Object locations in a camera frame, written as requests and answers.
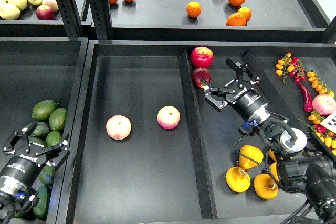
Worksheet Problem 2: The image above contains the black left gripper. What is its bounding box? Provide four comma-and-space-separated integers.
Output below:
1, 122, 70, 189

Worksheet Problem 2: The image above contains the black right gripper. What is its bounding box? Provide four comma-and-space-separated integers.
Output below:
200, 58, 270, 122

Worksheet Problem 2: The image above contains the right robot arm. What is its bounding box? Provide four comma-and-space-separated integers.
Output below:
200, 59, 335, 223

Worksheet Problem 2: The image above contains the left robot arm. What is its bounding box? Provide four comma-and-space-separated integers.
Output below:
1, 122, 69, 223

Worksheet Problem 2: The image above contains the avocado centre dark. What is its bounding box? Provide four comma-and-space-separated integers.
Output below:
28, 136, 47, 147

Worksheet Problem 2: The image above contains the avocado middle left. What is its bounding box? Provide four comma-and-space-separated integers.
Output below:
30, 122, 51, 138

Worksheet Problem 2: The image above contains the avocado middle right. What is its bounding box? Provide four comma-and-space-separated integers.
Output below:
46, 131, 62, 147

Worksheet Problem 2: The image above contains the avocado lower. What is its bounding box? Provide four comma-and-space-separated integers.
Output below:
38, 166, 55, 186

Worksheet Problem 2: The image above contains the avocado bottom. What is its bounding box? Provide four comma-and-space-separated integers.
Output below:
33, 185, 51, 221

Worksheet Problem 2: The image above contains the yellow pear bottom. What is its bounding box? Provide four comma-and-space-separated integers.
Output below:
254, 174, 278, 200

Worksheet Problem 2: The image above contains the yellow pear shelf front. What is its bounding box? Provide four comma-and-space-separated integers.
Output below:
0, 3, 21, 20

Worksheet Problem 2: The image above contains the dark red apple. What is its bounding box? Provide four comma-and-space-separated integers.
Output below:
191, 67, 211, 89

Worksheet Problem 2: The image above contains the bright red apple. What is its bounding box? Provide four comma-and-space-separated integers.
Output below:
191, 46, 214, 68

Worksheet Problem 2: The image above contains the orange shelf front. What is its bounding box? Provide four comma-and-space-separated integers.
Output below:
226, 13, 247, 26

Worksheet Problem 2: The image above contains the pink apple centre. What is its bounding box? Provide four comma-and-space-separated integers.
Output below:
157, 105, 180, 130

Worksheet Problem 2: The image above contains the pink apple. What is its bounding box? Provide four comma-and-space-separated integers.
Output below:
106, 115, 131, 141
312, 94, 335, 116
157, 105, 180, 130

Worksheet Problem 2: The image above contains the orange shelf right small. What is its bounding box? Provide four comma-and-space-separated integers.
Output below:
237, 7, 252, 22

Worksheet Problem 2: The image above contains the orange shelf centre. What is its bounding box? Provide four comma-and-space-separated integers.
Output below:
186, 2, 202, 18

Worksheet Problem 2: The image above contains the cherry tomato vine upper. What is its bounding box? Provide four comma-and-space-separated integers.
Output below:
275, 52, 306, 83

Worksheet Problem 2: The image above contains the cherry tomato vine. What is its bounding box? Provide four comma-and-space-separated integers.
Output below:
305, 71, 335, 154
275, 52, 306, 83

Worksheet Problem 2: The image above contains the black left tray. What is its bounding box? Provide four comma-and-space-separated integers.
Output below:
1, 37, 88, 223

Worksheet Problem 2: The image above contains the black tray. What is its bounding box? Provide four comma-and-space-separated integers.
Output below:
1, 37, 88, 223
55, 39, 336, 224

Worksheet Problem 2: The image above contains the pink apple left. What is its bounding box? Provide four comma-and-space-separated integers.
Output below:
106, 115, 131, 141

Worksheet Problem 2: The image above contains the red chili pepper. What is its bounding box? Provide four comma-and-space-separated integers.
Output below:
297, 82, 313, 112

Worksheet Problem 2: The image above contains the black upper shelf board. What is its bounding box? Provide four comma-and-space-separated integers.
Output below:
110, 0, 332, 42

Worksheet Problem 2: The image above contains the black centre tray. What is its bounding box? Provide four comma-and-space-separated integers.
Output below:
55, 39, 336, 224

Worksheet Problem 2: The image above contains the pink apple far right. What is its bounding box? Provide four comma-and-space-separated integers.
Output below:
312, 94, 335, 116

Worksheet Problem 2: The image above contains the checkered marker card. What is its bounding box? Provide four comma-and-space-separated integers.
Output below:
320, 111, 336, 133

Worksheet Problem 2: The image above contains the cherry tomato vine lower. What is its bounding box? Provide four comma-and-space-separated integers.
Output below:
305, 71, 335, 154

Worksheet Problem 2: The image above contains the red apple on shelf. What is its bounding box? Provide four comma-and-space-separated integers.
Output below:
36, 5, 56, 20

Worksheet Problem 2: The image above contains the black shelf upright left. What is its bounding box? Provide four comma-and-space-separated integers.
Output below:
56, 0, 83, 37

